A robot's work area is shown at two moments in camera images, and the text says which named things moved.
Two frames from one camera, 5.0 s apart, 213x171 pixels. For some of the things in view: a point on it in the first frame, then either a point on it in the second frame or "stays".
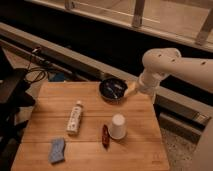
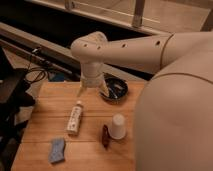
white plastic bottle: x=75 y=119 stays
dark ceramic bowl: x=113 y=89 stays
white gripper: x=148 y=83 → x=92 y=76
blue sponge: x=56 y=153 stays
